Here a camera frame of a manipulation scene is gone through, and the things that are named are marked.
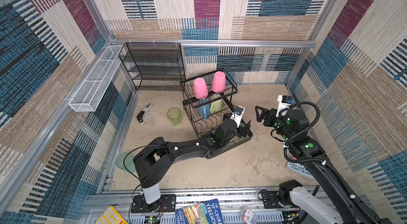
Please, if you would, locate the light green ceramic mug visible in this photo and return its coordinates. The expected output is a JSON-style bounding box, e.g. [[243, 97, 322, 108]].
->
[[210, 99, 223, 114]]

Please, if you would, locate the white blue-handled mug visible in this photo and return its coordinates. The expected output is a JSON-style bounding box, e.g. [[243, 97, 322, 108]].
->
[[198, 99, 210, 120]]

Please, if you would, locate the pink plastic cup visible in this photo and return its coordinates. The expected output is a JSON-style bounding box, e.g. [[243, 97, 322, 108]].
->
[[194, 77, 208, 100], [212, 71, 226, 93]]

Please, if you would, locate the teal cup behind arm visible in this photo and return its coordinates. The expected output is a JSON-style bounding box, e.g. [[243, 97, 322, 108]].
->
[[116, 152, 136, 174]]

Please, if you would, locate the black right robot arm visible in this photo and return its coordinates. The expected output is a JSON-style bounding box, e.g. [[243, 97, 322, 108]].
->
[[255, 102, 391, 224]]

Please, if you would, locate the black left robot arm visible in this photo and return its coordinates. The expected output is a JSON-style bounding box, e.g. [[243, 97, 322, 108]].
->
[[133, 119, 253, 207]]

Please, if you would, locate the black two-tier dish rack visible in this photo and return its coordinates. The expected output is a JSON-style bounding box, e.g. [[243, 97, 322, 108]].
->
[[180, 69, 253, 159]]

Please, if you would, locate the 143-storey treehouse book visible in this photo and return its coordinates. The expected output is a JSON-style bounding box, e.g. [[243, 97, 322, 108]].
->
[[286, 162, 314, 180]]

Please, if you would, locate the green glass cup far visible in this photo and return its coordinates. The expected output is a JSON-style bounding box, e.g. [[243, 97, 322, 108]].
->
[[167, 107, 182, 126]]

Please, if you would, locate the small clear plastic box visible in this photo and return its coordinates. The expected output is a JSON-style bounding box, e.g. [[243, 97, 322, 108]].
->
[[239, 206, 258, 224]]

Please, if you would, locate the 91-storey treehouse book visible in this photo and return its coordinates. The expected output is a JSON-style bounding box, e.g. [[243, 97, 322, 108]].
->
[[176, 199, 224, 224]]

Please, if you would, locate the grey black stapler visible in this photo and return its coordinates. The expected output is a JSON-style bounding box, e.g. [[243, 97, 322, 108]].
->
[[136, 103, 153, 123]]

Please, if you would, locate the black mesh shelf unit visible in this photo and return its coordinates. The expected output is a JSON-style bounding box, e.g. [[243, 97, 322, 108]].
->
[[119, 42, 185, 91]]

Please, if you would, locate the yellow patterned card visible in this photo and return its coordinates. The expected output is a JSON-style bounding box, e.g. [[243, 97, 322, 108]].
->
[[95, 206, 128, 224]]

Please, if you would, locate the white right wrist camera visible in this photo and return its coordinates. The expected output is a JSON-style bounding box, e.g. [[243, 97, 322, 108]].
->
[[276, 95, 294, 117]]

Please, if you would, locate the white wire mesh basket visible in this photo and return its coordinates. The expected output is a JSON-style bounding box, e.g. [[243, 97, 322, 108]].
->
[[69, 46, 124, 112]]

